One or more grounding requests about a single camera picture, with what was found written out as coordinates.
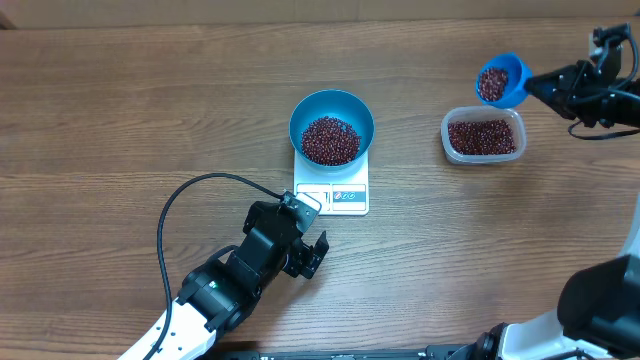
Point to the clear plastic food container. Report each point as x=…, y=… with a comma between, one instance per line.
x=483, y=113

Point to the red beans in bowl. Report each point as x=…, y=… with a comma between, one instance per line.
x=330, y=141

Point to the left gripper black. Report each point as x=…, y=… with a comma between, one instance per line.
x=307, y=259

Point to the red adzuki beans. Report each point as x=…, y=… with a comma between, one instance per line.
x=491, y=137

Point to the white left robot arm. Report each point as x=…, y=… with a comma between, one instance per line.
x=217, y=296

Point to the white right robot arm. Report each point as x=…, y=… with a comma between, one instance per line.
x=597, y=316

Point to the blue metal bowl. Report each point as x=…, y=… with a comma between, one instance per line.
x=333, y=103

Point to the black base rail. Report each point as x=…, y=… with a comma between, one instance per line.
x=431, y=352

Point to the white digital kitchen scale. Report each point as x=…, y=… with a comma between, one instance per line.
x=341, y=191

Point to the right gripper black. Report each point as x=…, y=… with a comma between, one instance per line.
x=574, y=87

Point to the blue plastic measuring scoop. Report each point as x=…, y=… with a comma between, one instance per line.
x=513, y=91

